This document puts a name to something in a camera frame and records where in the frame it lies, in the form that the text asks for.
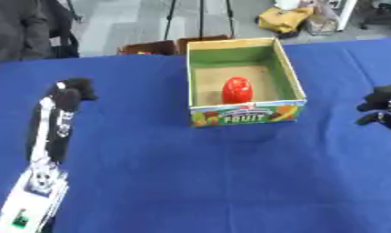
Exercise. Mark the red toy fruit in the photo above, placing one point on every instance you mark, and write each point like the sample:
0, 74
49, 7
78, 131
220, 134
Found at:
237, 90

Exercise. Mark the person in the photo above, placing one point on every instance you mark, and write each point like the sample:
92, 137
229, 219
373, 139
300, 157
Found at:
23, 27

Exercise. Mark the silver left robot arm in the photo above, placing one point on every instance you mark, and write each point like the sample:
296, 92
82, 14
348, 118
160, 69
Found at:
35, 194

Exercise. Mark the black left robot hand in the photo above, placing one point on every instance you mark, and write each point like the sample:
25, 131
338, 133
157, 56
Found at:
59, 121

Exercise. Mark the black tripod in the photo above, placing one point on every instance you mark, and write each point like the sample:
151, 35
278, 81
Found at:
199, 18

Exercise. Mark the cardboard box with green inside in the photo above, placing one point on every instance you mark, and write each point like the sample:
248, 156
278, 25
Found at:
242, 82

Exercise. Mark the yellow bag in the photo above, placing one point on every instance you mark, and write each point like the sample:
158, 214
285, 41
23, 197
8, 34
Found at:
284, 18

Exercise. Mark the brown cardboard box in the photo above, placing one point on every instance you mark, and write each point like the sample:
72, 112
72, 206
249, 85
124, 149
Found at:
199, 42
149, 48

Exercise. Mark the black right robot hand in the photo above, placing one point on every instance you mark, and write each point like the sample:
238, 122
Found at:
383, 106

